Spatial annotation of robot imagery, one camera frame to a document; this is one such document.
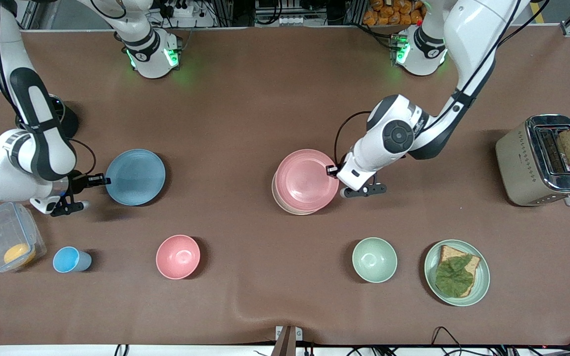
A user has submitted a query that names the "pink plate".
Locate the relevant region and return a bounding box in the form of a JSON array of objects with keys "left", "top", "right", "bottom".
[{"left": 274, "top": 149, "right": 340, "bottom": 212}]

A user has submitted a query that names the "blue plate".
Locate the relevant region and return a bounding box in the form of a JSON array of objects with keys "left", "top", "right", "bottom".
[{"left": 105, "top": 149, "right": 166, "bottom": 206}]

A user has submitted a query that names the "beige plate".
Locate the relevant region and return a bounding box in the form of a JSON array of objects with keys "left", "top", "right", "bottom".
[{"left": 271, "top": 171, "right": 326, "bottom": 216}]

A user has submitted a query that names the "blue cup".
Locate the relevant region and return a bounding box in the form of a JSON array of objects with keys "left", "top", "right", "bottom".
[{"left": 52, "top": 246, "right": 93, "bottom": 273}]

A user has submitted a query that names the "orange food piece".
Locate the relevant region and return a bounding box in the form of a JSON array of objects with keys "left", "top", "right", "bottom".
[{"left": 3, "top": 242, "right": 37, "bottom": 266}]

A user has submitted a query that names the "green bowl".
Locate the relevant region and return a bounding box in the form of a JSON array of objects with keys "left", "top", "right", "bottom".
[{"left": 352, "top": 237, "right": 398, "bottom": 283}]

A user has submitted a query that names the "brown table cover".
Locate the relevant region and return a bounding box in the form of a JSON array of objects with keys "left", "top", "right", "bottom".
[{"left": 0, "top": 26, "right": 570, "bottom": 347}]

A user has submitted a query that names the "pink bowl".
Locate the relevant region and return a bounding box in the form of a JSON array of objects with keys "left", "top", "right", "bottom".
[{"left": 156, "top": 234, "right": 201, "bottom": 280}]

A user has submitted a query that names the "brown bread slice on plate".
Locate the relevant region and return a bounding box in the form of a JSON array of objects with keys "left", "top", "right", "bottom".
[{"left": 436, "top": 245, "right": 481, "bottom": 298}]

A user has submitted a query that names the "green lettuce leaf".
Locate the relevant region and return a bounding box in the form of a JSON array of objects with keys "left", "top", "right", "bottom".
[{"left": 435, "top": 254, "right": 475, "bottom": 299}]

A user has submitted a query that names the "bag of orange snacks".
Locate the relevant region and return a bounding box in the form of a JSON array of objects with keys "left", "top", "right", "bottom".
[{"left": 363, "top": 0, "right": 425, "bottom": 27}]

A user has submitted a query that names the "beige chrome toaster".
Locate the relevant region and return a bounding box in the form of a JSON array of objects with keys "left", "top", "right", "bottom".
[{"left": 495, "top": 114, "right": 570, "bottom": 207}]

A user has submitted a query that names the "green plate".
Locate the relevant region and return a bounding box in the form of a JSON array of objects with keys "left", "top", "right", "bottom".
[{"left": 424, "top": 239, "right": 491, "bottom": 307}]

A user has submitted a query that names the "white power strip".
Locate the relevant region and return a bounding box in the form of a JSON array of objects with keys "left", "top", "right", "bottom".
[{"left": 164, "top": 0, "right": 197, "bottom": 19}]

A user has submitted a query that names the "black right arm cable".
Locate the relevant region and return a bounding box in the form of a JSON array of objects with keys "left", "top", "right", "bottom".
[{"left": 0, "top": 0, "right": 97, "bottom": 177}]

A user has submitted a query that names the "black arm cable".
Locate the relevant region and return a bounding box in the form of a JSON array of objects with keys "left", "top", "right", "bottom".
[
  {"left": 333, "top": 0, "right": 550, "bottom": 168},
  {"left": 0, "top": 0, "right": 97, "bottom": 177}
]

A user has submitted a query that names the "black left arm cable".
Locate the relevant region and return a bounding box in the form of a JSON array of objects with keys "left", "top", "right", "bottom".
[{"left": 333, "top": 0, "right": 550, "bottom": 168}]

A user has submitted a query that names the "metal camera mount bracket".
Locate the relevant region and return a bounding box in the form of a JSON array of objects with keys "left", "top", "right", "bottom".
[{"left": 271, "top": 325, "right": 304, "bottom": 356}]

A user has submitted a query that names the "black looped floor cable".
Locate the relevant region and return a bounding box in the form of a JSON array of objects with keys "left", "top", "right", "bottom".
[{"left": 430, "top": 326, "right": 465, "bottom": 350}]

